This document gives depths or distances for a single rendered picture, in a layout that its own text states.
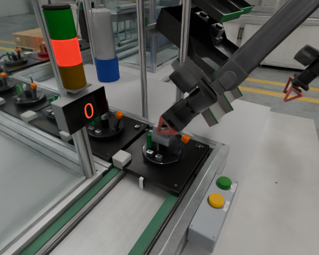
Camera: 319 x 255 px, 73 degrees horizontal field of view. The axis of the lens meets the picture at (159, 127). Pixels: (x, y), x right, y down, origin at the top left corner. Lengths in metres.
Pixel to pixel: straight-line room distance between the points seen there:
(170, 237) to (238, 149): 0.54
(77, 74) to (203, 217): 0.45
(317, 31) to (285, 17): 4.14
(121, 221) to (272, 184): 0.53
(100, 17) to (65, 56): 1.00
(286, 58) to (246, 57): 4.24
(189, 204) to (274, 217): 0.28
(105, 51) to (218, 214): 1.20
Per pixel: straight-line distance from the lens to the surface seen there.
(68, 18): 0.47
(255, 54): 0.55
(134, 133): 0.82
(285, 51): 4.74
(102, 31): 1.48
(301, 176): 0.96
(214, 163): 0.74
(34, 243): 0.64
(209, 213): 0.61
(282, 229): 0.78
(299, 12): 0.59
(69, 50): 0.47
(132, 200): 0.68
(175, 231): 0.58
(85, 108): 0.52
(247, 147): 1.00
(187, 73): 0.53
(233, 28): 4.68
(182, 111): 0.57
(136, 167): 0.69
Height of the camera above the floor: 1.46
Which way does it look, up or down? 35 degrees down
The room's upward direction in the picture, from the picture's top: straight up
